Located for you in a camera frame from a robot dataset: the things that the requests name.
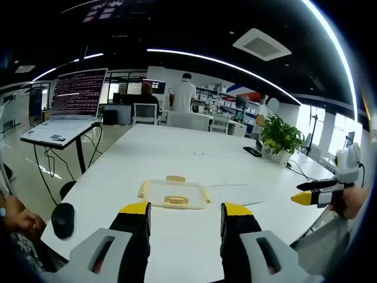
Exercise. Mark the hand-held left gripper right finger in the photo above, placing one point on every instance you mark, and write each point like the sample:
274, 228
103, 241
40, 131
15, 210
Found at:
282, 259

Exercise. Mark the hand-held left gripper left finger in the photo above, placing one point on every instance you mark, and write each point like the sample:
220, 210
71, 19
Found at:
88, 253

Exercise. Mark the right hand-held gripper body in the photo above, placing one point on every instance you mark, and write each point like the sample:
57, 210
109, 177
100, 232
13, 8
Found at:
347, 168

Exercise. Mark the clear lid with yellow plastic buckles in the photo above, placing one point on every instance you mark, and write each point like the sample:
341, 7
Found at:
176, 191

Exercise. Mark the person's right hand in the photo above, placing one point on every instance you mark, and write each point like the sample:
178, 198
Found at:
355, 202

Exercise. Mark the black computer mouse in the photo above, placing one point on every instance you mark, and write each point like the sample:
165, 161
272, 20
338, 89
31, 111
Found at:
62, 219

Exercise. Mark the grey mesh office chair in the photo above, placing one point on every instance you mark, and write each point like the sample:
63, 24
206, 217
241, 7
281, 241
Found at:
324, 247

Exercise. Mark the black tripod stand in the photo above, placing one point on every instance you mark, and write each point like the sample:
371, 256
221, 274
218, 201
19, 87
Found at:
313, 132

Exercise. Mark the green potted plant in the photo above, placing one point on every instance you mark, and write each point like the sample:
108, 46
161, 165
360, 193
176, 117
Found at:
281, 137

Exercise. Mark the black smartphone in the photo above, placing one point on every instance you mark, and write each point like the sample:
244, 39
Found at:
252, 151

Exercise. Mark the black laptop stand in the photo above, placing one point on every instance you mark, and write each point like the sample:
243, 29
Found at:
48, 165

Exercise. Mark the black laptop stand table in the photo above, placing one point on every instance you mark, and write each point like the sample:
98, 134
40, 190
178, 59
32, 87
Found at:
78, 141

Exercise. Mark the white mesh office chair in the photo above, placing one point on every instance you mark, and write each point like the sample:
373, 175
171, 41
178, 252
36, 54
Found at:
221, 123
145, 113

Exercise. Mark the shelf with white boxes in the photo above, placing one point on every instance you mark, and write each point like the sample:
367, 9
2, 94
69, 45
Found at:
226, 100

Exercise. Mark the ceiling air conditioner vent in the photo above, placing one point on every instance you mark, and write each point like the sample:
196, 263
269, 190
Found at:
262, 44

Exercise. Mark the white open laptop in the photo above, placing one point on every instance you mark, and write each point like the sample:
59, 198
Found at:
75, 103

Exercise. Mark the curved ceiling light strip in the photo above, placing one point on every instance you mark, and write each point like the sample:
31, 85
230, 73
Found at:
224, 63

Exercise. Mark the dark computer monitor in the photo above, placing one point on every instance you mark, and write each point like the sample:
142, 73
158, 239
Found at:
157, 86

